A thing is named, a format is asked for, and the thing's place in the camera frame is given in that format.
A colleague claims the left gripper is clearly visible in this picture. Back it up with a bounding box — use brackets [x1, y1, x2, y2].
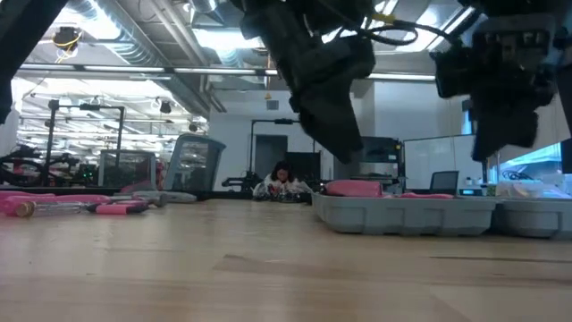
[240, 0, 376, 165]

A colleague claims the white whiteboard panel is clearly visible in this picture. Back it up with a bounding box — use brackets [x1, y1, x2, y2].
[403, 133, 484, 190]

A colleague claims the clear handle brass cap tool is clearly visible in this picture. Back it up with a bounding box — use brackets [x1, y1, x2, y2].
[15, 199, 97, 220]

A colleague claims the grey plastic tool case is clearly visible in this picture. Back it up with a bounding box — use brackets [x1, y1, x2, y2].
[311, 191, 572, 241]

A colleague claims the black office chair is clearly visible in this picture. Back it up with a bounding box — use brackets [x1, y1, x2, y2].
[429, 170, 460, 196]

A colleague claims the grey mesh office chair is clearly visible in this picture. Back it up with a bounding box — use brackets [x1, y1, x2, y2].
[161, 132, 228, 193]

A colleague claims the grey utility knife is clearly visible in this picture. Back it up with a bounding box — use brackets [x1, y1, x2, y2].
[116, 191, 198, 205]

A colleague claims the black gantry stand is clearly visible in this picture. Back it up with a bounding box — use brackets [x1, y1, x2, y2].
[248, 117, 318, 180]
[43, 98, 127, 182]

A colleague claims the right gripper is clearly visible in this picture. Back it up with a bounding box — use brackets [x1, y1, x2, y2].
[431, 44, 558, 162]

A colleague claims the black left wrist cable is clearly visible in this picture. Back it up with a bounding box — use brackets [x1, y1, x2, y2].
[321, 12, 452, 47]

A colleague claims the long ceiling light strip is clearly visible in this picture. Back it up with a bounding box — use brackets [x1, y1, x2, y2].
[13, 62, 437, 84]

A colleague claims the pink handled hammer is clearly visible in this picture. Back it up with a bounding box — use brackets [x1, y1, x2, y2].
[0, 192, 169, 218]

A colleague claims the black glove grey red cuff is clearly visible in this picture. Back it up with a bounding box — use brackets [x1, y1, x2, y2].
[119, 179, 157, 194]

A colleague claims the white desk clutter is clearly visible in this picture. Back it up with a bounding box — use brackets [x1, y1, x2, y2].
[491, 172, 572, 201]

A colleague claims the person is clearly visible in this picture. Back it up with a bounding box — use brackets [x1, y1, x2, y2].
[252, 159, 314, 202]

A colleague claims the black table rig frame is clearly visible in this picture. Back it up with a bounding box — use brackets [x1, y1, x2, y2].
[0, 184, 314, 201]

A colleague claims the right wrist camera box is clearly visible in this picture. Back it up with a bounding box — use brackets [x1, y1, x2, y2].
[471, 13, 558, 64]

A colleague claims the ceiling cable reel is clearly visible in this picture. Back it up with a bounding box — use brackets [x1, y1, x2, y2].
[51, 25, 80, 62]

